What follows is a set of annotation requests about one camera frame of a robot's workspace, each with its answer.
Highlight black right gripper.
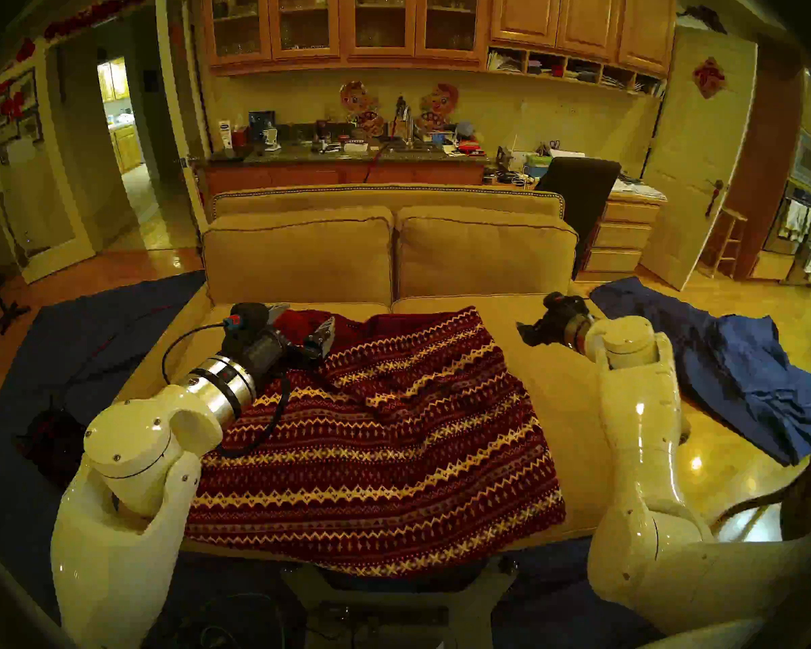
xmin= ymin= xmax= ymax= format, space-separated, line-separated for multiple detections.
xmin=517 ymin=291 xmax=593 ymax=350

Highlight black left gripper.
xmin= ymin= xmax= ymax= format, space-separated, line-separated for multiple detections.
xmin=220 ymin=303 xmax=337 ymax=398

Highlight red patterned knit blanket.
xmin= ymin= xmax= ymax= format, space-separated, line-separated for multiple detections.
xmin=184 ymin=306 xmax=567 ymax=579

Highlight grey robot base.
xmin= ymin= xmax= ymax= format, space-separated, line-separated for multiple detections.
xmin=280 ymin=556 xmax=518 ymax=649

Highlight crumpled blue blanket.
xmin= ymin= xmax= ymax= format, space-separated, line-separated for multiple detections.
xmin=589 ymin=277 xmax=811 ymax=467

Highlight yellow sofa seat cushion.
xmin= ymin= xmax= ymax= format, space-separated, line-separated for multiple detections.
xmin=115 ymin=302 xmax=394 ymax=562
xmin=391 ymin=293 xmax=666 ymax=557

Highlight yellow sofa back cushion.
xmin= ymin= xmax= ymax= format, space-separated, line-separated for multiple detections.
xmin=395 ymin=206 xmax=579 ymax=299
xmin=201 ymin=206 xmax=395 ymax=307

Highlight wooden desk with drawers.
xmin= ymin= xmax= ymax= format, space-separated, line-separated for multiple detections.
xmin=576 ymin=189 xmax=664 ymax=282

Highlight black office chair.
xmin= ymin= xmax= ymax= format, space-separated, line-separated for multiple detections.
xmin=536 ymin=157 xmax=622 ymax=280

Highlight dark-topped wooden counter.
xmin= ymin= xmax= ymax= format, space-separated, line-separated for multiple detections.
xmin=203 ymin=144 xmax=491 ymax=195

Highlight yellow fabric sofa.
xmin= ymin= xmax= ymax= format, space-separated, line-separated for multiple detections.
xmin=112 ymin=183 xmax=691 ymax=564

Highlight stack of papers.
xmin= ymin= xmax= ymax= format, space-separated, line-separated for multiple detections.
xmin=612 ymin=176 xmax=668 ymax=202

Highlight large navy floor cloth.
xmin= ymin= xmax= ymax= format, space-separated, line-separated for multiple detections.
xmin=0 ymin=270 xmax=727 ymax=649

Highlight metal sink faucet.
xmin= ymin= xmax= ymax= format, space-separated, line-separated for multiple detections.
xmin=393 ymin=97 xmax=416 ymax=145

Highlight small wooden stool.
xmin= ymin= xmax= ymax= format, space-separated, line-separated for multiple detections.
xmin=702 ymin=207 xmax=749 ymax=280

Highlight plain white open door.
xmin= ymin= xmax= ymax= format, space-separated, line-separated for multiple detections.
xmin=155 ymin=0 xmax=212 ymax=233

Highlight white door with ornament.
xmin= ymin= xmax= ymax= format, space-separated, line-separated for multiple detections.
xmin=641 ymin=26 xmax=759 ymax=291

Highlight yellow-lit kitchen base cabinet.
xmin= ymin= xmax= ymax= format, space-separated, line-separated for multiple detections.
xmin=112 ymin=124 xmax=144 ymax=175

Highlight wooden cubby shelf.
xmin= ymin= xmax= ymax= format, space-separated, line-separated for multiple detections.
xmin=485 ymin=45 xmax=668 ymax=99

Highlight white mirrored door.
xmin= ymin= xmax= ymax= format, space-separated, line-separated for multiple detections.
xmin=0 ymin=46 xmax=97 ymax=285

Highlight white hanging towel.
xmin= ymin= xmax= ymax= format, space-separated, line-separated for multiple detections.
xmin=779 ymin=198 xmax=811 ymax=243

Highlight black floor stand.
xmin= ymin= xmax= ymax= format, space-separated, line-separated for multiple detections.
xmin=0 ymin=232 xmax=33 ymax=336

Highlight red diamond door ornament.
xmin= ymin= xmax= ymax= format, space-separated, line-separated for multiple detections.
xmin=691 ymin=55 xmax=729 ymax=101

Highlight dark wooden chair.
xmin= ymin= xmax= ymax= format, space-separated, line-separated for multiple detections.
xmin=710 ymin=438 xmax=811 ymax=540

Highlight red garland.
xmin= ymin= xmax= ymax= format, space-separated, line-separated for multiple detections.
xmin=44 ymin=0 xmax=156 ymax=41

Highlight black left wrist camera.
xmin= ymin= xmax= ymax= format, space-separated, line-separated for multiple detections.
xmin=224 ymin=302 xmax=271 ymax=336

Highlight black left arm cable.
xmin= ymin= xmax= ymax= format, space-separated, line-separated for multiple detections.
xmin=161 ymin=322 xmax=293 ymax=460

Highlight cartoon animal wall decoration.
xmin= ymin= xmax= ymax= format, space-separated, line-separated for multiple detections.
xmin=416 ymin=82 xmax=460 ymax=136
xmin=339 ymin=81 xmax=386 ymax=139

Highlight dark red cable coil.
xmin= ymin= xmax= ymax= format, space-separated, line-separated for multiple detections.
xmin=14 ymin=408 xmax=85 ymax=486

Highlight glass-door wooden wall cabinet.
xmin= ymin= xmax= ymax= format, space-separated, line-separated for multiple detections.
xmin=201 ymin=0 xmax=491 ymax=77

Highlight solid wooden wall cabinet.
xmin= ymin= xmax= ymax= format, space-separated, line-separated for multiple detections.
xmin=490 ymin=0 xmax=678 ymax=77

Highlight stainless wall oven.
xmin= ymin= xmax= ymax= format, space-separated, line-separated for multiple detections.
xmin=764 ymin=128 xmax=811 ymax=256

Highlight large black picture frame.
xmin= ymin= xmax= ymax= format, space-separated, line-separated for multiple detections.
xmin=0 ymin=66 xmax=40 ymax=133

